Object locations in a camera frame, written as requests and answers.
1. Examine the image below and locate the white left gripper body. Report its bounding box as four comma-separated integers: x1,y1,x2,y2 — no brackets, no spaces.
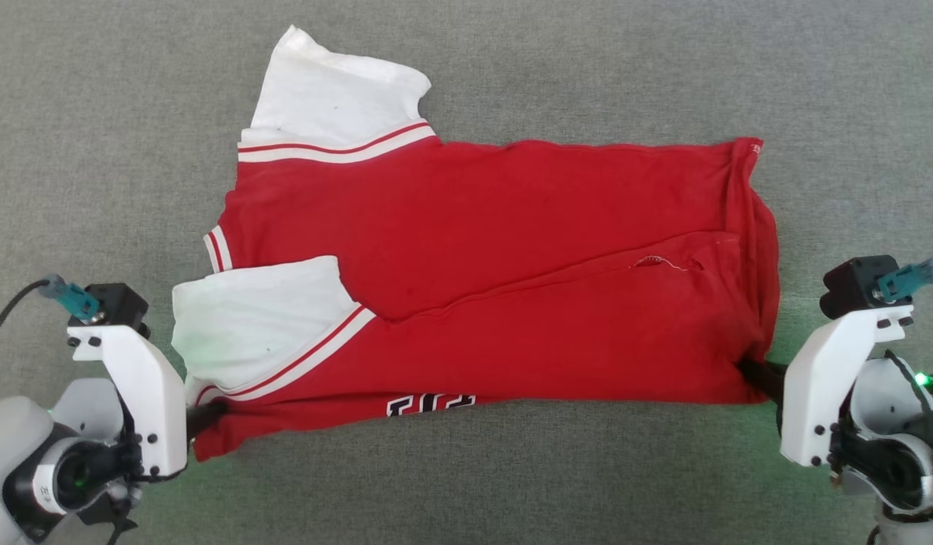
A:
67,324,188,481

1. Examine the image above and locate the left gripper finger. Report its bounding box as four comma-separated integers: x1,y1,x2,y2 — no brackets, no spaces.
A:
186,400,229,441

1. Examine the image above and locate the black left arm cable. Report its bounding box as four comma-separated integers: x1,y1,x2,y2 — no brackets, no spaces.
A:
0,279,52,353

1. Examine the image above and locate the grey fabric sofa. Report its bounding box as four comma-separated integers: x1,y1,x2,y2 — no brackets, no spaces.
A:
0,0,933,545

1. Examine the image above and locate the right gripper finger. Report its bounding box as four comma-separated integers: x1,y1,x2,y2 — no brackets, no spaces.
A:
739,357,786,402

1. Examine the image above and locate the teal camera connector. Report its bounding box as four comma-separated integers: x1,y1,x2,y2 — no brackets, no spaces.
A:
872,257,933,301
40,274,102,319

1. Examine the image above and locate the red and white basketball jersey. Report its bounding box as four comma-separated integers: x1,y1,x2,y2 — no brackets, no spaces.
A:
171,25,782,462

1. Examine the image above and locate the teal right camera connector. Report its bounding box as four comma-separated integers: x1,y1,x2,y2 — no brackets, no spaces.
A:
872,257,933,301

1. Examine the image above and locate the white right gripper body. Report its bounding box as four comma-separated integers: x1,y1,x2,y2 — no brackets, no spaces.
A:
781,304,915,466

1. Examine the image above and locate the teal left camera connector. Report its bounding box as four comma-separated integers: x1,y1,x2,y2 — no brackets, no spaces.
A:
40,274,102,319

